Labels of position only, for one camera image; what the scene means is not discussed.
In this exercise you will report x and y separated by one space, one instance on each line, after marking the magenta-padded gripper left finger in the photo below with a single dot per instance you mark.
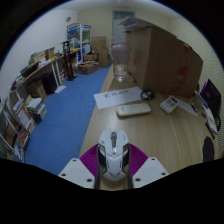
77 171

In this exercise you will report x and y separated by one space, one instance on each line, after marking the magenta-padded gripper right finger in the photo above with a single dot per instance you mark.
149 171

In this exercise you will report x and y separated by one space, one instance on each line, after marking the white grey computer mouse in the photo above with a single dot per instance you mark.
114 156

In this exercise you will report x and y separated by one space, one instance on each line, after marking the white remote control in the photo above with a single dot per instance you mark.
133 109

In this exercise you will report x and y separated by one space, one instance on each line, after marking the shelf unit with books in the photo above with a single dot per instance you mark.
20 123

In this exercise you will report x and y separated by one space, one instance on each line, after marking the large white paper sheet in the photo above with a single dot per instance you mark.
115 97

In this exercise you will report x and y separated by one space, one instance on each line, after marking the black computer tower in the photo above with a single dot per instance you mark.
49 83

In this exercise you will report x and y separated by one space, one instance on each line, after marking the open cardboard box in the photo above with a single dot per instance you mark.
88 67

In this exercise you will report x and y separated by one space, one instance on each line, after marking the long wooden desk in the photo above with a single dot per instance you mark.
36 70

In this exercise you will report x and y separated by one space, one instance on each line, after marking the large brown cardboard box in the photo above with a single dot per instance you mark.
160 61

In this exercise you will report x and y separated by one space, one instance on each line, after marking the black metal stand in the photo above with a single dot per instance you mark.
68 60

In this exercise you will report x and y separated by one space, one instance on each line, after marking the stacked brown cardboard boxes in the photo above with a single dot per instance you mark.
100 50

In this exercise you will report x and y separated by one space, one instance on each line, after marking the blue white display cabinet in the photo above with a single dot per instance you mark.
79 40

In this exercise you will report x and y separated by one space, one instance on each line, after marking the grey door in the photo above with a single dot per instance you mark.
121 25

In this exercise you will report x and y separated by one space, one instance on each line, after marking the blue white paper stack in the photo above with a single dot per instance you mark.
136 22

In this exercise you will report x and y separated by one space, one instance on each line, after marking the round wall clock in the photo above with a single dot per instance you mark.
68 19

